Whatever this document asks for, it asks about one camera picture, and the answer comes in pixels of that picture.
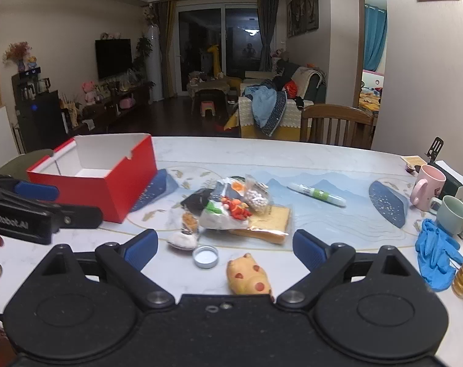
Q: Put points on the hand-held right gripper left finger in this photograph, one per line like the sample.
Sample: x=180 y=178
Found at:
x=144 y=247

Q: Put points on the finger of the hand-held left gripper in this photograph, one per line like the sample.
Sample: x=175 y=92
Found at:
x=82 y=216
x=36 y=191

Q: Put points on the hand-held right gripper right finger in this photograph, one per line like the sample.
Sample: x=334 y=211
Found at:
x=307 y=248

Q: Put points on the yellow bread package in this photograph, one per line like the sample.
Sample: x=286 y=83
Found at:
x=277 y=224

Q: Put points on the white pen with green label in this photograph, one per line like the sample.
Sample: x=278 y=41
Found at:
x=319 y=194

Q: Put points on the red cardboard box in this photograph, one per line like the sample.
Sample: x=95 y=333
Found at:
x=132 y=183

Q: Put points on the yellow cheese-shaped toy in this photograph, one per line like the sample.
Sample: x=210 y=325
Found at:
x=246 y=275

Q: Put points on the black snack packet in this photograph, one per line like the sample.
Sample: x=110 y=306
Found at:
x=195 y=200

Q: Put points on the clear bag of white balls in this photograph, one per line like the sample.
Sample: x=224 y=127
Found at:
x=256 y=197

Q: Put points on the white orange printed snack bag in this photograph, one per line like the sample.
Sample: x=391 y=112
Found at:
x=220 y=220

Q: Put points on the white round lid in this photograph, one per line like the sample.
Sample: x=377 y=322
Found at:
x=205 y=258

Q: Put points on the black water dispenser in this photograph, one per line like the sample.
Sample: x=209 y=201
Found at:
x=40 y=118

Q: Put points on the dark television cabinet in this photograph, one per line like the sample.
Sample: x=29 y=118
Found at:
x=109 y=114

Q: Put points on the pink plush toy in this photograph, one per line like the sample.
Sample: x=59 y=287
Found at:
x=89 y=91

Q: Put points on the pink bag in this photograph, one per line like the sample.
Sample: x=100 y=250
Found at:
x=127 y=103

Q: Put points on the blue cloth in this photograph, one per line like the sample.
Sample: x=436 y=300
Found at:
x=435 y=252

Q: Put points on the small dark round cup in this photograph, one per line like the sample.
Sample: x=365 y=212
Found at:
x=411 y=168

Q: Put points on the sofa with yellow cream cover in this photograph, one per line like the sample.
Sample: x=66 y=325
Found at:
x=250 y=128

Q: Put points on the pink mug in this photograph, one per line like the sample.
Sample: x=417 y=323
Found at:
x=428 y=187

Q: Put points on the yellow paper card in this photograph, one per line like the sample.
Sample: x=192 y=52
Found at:
x=413 y=160

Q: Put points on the wooden chair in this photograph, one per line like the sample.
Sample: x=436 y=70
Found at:
x=338 y=112

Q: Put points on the dried flower bouquet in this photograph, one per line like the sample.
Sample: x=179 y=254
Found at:
x=17 y=51

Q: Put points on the pale green mug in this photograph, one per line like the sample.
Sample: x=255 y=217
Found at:
x=451 y=216

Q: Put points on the blue clothes pile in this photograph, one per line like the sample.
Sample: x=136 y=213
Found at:
x=264 y=103

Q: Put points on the black television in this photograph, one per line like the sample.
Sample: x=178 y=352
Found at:
x=113 y=59

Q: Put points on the pink stool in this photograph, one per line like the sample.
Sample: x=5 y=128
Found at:
x=207 y=107

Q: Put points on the bed with clothes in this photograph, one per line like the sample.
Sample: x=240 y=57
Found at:
x=369 y=101

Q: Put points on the dark green box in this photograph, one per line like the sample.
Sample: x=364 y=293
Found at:
x=455 y=187

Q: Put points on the red orange bag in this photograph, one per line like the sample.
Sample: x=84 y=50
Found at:
x=291 y=88

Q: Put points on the black phone stand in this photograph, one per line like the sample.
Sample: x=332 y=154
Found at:
x=437 y=147

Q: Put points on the white tower air conditioner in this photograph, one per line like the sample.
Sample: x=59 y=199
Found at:
x=155 y=65

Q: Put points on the wooden coffee table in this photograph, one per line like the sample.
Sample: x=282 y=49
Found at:
x=208 y=88

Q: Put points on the green house plant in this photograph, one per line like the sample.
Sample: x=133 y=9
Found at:
x=143 y=49

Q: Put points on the grey yellow curtain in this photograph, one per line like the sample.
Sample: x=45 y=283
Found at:
x=166 y=46
x=266 y=30

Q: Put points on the yellow giraffe toy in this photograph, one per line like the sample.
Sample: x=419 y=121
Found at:
x=215 y=55

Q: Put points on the teal curtain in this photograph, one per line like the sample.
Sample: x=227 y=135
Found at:
x=374 y=38

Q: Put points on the small framed wall picture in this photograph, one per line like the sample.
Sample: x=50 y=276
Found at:
x=290 y=19

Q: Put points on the medium framed wall picture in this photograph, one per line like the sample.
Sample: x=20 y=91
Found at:
x=300 y=11

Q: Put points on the large framed wall picture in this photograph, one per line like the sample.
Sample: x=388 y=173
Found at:
x=311 y=4

